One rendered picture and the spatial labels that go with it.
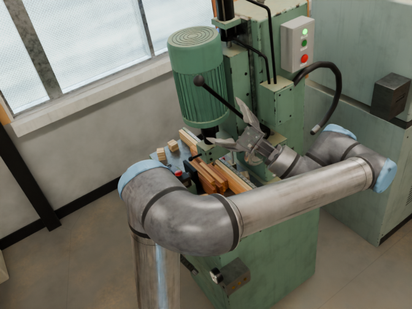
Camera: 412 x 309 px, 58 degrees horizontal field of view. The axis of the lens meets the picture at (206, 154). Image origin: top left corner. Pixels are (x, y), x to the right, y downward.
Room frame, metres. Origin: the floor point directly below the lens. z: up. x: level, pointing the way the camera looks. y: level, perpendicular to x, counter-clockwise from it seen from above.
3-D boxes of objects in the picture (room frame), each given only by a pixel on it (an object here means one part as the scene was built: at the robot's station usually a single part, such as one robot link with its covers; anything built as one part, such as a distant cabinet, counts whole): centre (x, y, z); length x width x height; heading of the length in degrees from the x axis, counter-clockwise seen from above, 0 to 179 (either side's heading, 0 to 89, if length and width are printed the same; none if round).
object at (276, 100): (1.13, -0.29, 1.22); 0.09 x 0.08 x 0.15; 117
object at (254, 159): (1.11, -0.20, 1.02); 0.12 x 0.03 x 0.12; 117
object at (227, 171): (1.19, -0.04, 0.92); 0.60 x 0.02 x 0.05; 27
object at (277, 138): (1.11, -0.26, 1.02); 0.09 x 0.07 x 0.12; 27
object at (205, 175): (1.12, 0.03, 0.94); 0.16 x 0.02 x 0.07; 27
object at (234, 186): (1.09, -0.06, 0.92); 0.54 x 0.02 x 0.04; 27
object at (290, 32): (1.19, -0.38, 1.40); 0.10 x 0.06 x 0.16; 117
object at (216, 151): (1.17, -0.05, 1.03); 0.14 x 0.07 x 0.09; 117
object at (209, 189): (1.11, 0.04, 0.93); 0.22 x 0.01 x 0.06; 27
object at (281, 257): (1.22, -0.13, 0.35); 0.58 x 0.45 x 0.71; 117
